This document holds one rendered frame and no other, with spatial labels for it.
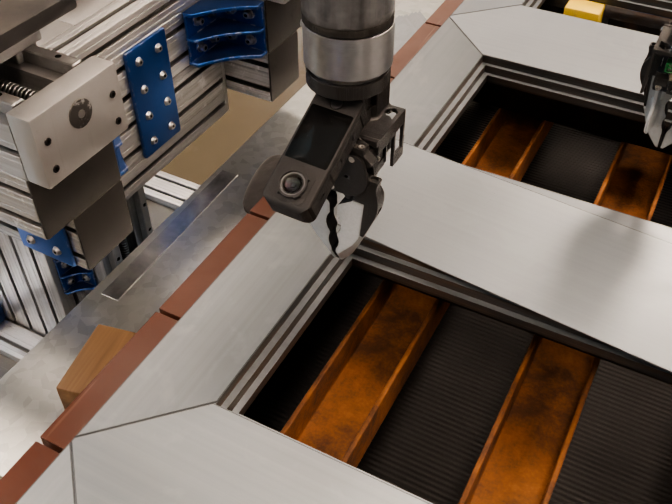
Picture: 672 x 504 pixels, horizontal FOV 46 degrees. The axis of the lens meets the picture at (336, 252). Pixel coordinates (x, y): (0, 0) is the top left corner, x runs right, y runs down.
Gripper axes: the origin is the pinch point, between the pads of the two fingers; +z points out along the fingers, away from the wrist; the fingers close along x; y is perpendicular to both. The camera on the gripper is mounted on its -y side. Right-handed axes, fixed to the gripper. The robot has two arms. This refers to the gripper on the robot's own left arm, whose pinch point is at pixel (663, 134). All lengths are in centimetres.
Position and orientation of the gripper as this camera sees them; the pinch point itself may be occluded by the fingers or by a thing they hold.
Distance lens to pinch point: 102.1
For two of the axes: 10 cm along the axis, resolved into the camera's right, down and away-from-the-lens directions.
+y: -4.7, 6.1, -6.4
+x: 8.9, 3.2, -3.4
